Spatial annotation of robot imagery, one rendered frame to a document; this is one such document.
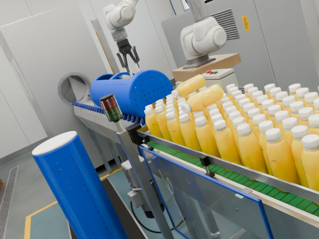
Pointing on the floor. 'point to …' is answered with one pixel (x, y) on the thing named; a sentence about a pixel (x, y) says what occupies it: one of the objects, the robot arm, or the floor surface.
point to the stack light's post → (145, 184)
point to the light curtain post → (105, 46)
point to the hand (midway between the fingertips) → (134, 70)
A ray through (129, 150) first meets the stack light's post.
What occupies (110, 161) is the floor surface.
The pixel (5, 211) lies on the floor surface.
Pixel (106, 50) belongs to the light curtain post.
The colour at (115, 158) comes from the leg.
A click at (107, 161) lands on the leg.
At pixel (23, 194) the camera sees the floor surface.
